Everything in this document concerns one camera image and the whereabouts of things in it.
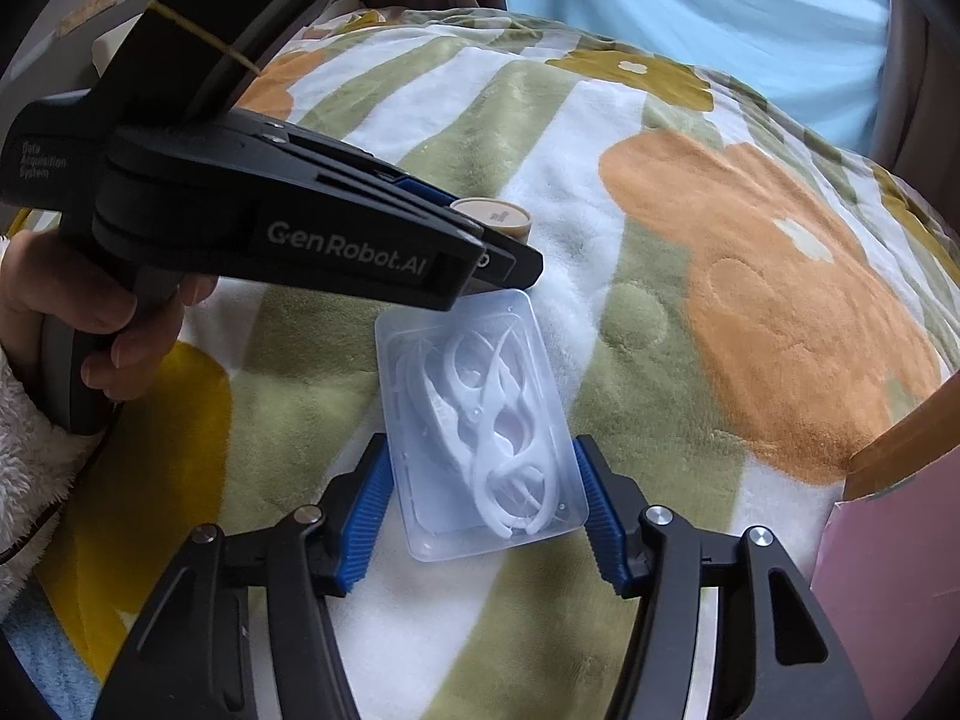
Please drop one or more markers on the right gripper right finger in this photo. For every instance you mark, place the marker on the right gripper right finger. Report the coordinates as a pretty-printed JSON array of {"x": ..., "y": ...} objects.
[{"x": 776, "y": 653}]

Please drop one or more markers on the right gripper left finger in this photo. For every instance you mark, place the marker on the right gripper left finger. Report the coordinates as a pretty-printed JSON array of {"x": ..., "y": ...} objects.
[{"x": 189, "y": 654}]

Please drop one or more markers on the pink cardboard box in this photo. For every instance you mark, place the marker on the pink cardboard box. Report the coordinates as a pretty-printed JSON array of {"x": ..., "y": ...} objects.
[{"x": 887, "y": 568}]

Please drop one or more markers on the clear floss pick case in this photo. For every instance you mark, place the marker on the clear floss pick case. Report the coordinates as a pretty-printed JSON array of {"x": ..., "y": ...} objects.
[{"x": 480, "y": 447}]

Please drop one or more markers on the small round wooden container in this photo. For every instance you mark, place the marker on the small round wooden container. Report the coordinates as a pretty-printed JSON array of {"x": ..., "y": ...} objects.
[{"x": 512, "y": 220}]

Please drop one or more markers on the person's left hand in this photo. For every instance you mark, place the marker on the person's left hand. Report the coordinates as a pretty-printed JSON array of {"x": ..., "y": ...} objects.
[{"x": 97, "y": 307}]

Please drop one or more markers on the white fleece sleeve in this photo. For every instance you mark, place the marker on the white fleece sleeve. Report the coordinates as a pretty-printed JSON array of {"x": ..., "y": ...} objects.
[{"x": 39, "y": 459}]

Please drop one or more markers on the floral striped blanket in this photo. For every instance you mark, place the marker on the floral striped blanket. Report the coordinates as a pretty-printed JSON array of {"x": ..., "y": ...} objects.
[{"x": 732, "y": 307}]

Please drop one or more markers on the brown right curtain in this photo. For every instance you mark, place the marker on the brown right curtain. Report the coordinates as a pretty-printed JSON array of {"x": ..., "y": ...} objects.
[{"x": 916, "y": 132}]

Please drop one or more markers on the light blue window cloth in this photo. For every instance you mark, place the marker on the light blue window cloth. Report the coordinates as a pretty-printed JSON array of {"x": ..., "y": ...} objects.
[{"x": 818, "y": 60}]

